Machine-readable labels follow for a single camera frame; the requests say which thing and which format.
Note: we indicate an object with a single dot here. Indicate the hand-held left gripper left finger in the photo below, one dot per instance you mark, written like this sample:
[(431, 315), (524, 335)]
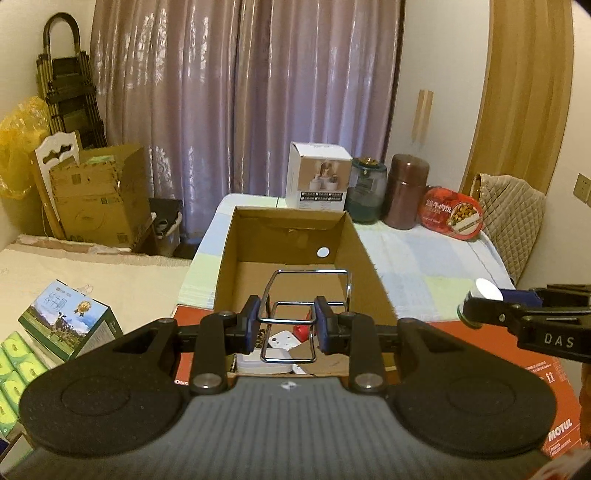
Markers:
[(253, 318)]

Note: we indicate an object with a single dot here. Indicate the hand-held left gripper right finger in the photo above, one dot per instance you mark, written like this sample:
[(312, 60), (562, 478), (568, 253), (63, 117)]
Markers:
[(321, 323)]

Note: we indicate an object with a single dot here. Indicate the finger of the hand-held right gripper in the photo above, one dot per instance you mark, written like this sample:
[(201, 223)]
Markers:
[(517, 295), (494, 314)]

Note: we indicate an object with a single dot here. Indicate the red and white toy figure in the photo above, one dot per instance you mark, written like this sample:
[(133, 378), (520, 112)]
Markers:
[(301, 331)]

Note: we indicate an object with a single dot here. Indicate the small round silver disc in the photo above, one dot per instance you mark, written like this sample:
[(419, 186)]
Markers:
[(485, 288)]

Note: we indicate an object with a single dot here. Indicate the white socket adapter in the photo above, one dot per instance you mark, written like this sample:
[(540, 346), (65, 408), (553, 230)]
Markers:
[(284, 341)]

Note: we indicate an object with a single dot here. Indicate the brown cardboard box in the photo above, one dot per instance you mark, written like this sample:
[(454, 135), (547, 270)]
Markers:
[(369, 286)]

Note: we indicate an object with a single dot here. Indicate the red printed table mat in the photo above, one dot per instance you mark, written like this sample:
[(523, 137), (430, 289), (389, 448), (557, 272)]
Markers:
[(561, 378)]

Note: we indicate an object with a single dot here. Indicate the chair with quilted beige cover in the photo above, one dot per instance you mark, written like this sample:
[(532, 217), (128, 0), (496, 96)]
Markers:
[(512, 217)]

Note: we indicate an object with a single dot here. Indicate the red oval food box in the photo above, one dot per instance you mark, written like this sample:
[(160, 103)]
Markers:
[(450, 214)]

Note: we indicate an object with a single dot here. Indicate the green glass jar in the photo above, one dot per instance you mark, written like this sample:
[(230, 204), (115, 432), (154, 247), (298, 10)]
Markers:
[(367, 194)]

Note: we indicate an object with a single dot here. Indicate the black storage bin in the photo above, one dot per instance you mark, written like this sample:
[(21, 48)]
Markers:
[(161, 210)]

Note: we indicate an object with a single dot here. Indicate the white product box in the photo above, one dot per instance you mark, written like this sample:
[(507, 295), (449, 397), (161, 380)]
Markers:
[(316, 175)]

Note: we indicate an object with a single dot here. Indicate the brown metal canister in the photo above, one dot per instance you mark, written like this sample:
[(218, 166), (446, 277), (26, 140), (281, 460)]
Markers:
[(406, 194)]

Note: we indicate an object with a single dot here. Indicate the cream bed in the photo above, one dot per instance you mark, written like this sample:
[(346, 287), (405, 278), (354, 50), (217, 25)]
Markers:
[(92, 286)]

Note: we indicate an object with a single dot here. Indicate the large brown cardboard carton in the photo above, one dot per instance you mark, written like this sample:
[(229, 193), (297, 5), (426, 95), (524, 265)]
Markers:
[(115, 212)]

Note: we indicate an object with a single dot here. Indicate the green printed carton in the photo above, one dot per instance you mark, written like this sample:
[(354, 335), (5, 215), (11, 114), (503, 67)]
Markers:
[(60, 318)]

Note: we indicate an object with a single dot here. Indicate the wooden wardrobe panel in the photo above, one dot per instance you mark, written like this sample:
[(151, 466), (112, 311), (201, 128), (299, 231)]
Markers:
[(521, 92)]

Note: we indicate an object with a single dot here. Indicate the flattened printed cardboard carton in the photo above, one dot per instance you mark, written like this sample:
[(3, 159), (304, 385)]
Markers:
[(83, 177)]

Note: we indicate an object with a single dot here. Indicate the mauve patterned curtain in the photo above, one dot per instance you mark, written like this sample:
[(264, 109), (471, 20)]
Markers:
[(231, 92)]

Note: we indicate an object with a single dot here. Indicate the stack of green tissue packs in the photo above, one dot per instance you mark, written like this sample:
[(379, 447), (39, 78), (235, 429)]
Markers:
[(18, 369)]

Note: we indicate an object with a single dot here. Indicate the white carved chair back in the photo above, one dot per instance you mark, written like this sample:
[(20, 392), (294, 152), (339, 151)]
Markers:
[(51, 152)]

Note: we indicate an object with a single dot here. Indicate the yellow plastic bag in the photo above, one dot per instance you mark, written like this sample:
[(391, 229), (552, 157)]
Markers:
[(21, 147)]

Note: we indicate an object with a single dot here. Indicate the dark folding ladder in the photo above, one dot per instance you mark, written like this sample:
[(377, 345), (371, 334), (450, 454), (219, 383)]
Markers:
[(69, 92)]

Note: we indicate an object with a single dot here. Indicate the beige wall socket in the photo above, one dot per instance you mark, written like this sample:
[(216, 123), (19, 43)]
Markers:
[(582, 188)]

